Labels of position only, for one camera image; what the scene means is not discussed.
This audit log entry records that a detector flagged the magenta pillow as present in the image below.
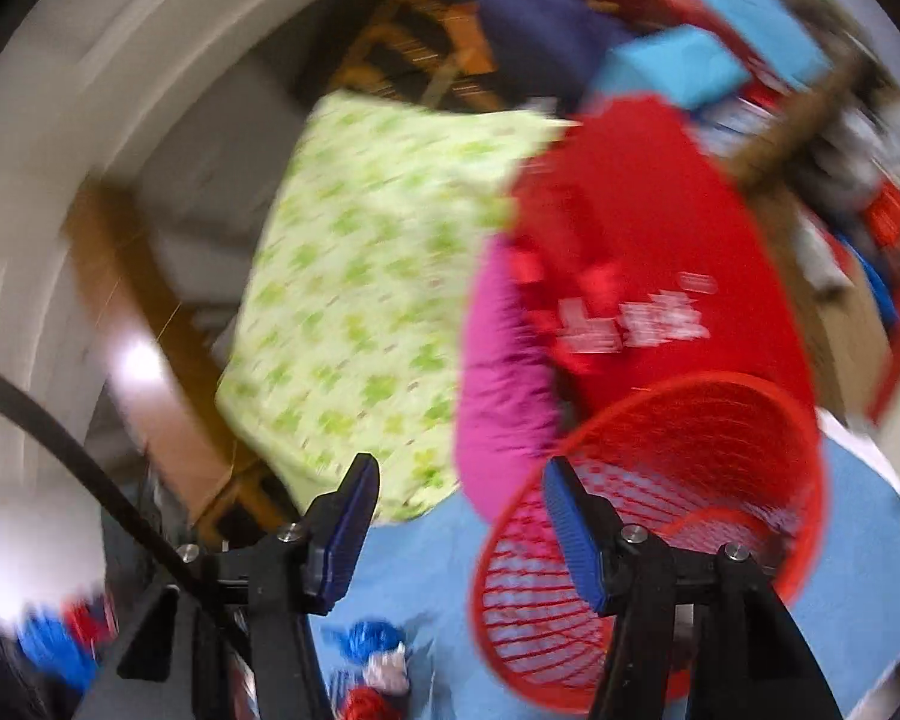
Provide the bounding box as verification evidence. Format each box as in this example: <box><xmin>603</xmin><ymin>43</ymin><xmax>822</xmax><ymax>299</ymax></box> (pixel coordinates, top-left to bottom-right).
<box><xmin>453</xmin><ymin>234</ymin><xmax>562</xmax><ymax>523</ymax></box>

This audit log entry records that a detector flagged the red plastic mesh basket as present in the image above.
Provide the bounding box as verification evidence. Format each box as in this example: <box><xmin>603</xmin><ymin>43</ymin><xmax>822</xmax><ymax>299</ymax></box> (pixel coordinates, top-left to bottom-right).
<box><xmin>470</xmin><ymin>372</ymin><xmax>827</xmax><ymax>715</ymax></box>

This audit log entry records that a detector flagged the black cable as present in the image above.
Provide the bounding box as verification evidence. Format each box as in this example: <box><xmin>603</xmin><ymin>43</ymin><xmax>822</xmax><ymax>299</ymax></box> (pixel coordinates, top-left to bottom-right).
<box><xmin>0</xmin><ymin>358</ymin><xmax>257</xmax><ymax>662</ymax></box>

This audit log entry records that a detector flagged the green clover quilt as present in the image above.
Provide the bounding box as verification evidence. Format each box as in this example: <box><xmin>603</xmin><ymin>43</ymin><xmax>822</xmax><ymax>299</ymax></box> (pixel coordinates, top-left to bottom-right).
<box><xmin>215</xmin><ymin>91</ymin><xmax>566</xmax><ymax>522</ymax></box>

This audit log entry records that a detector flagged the blue bed blanket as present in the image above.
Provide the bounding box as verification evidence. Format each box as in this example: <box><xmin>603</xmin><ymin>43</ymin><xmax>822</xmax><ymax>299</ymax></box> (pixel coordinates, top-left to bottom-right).
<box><xmin>312</xmin><ymin>434</ymin><xmax>900</xmax><ymax>718</ymax></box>

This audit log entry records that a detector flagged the wooden bed frame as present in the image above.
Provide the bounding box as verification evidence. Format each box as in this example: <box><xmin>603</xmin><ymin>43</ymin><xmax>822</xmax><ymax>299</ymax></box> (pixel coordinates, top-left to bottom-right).
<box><xmin>63</xmin><ymin>179</ymin><xmax>295</xmax><ymax>546</ymax></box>

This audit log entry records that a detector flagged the blue plastic bag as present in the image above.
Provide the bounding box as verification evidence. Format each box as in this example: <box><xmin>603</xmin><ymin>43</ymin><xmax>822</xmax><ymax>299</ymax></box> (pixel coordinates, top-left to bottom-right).
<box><xmin>322</xmin><ymin>619</ymin><xmax>406</xmax><ymax>667</ymax></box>

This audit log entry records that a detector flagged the navy blue bag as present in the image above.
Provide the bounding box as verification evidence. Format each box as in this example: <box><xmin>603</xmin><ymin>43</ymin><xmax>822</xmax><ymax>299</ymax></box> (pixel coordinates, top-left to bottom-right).
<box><xmin>473</xmin><ymin>0</ymin><xmax>635</xmax><ymax>112</ymax></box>

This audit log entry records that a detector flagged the red gift bag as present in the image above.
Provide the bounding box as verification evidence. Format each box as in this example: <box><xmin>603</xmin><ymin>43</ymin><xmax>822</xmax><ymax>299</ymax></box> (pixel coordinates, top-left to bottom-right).
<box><xmin>510</xmin><ymin>94</ymin><xmax>816</xmax><ymax>415</ymax></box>

